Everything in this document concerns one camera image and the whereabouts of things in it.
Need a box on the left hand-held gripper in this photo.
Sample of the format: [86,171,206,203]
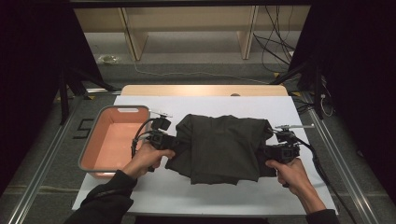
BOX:
[148,109,181,151]

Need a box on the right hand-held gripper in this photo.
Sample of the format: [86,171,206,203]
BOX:
[263,123,316,165]

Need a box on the pink basket with grey rim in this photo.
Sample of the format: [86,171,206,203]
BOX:
[78,105,152,180]

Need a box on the dark grey pleated skirt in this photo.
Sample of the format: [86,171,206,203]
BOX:
[164,113,278,186]

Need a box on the person's right hand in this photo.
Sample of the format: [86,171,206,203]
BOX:
[265,157,316,199]

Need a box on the person's left hand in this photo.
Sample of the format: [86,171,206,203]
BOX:
[121,143,177,181]

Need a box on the black metal stand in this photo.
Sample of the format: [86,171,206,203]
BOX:
[57,66,118,125]
[269,60,325,120]

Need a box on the white board table cover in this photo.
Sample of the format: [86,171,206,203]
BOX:
[72,95,340,217]

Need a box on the crumpled clear plastic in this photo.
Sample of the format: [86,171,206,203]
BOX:
[97,54,120,65]

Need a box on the black curtain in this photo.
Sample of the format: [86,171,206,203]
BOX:
[0,0,104,194]
[288,0,396,200]

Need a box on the light wooden shelf unit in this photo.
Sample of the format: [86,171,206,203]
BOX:
[74,6,312,62]

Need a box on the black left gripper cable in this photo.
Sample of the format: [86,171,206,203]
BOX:
[130,117,157,158]

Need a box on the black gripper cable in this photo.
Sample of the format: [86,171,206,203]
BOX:
[295,136,359,224]
[130,117,157,158]

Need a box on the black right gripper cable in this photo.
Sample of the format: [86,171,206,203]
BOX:
[295,136,359,224]

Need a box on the white floor cable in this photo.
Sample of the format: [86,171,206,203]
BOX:
[130,57,272,86]

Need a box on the aluminium floor rail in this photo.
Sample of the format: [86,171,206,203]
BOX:
[6,105,82,224]
[300,91,382,224]

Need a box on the bundle of black cables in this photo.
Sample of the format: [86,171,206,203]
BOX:
[252,5,297,74]

